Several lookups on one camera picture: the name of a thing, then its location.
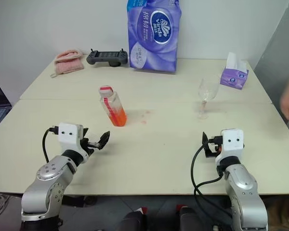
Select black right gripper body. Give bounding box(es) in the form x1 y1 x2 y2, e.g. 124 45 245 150
208 134 223 155

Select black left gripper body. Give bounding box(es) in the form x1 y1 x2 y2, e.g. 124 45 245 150
79 134 100 164

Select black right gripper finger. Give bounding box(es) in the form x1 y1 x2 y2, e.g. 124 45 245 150
205 145 218 159
201 131 210 146

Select clear bottle with red stripe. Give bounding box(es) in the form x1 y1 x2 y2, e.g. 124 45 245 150
98 85 128 127

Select clear wine glass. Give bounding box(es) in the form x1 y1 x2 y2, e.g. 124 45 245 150
197 77 221 120

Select small purple tissue box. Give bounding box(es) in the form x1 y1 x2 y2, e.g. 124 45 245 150
219 51 250 90

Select dark rounded shape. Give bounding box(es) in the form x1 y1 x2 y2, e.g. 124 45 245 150
116 206 149 231
176 204 210 231

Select pink folded towel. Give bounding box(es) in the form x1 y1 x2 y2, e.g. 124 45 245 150
50 49 85 78

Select grey handheld controller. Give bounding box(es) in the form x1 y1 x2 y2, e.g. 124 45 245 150
86 48 130 67

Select large purple tissue pack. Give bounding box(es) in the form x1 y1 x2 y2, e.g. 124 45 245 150
126 0 184 73

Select grey partition panel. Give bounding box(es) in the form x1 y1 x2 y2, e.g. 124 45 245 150
253 0 289 114

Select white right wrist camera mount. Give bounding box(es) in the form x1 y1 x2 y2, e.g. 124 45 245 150
215 128 245 165

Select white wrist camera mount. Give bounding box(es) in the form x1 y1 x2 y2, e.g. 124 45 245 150
55 122 84 155
215 128 245 165

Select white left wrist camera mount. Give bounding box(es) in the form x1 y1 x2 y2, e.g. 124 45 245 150
55 122 84 155

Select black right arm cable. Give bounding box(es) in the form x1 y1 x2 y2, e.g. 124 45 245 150
192 136 228 201

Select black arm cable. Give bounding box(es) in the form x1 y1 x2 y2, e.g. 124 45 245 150
42 126 60 163
192 136 228 201

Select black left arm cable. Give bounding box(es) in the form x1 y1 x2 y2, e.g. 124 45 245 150
42 126 60 163

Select tangled grey cables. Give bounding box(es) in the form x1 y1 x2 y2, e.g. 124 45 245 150
0 191 24 218

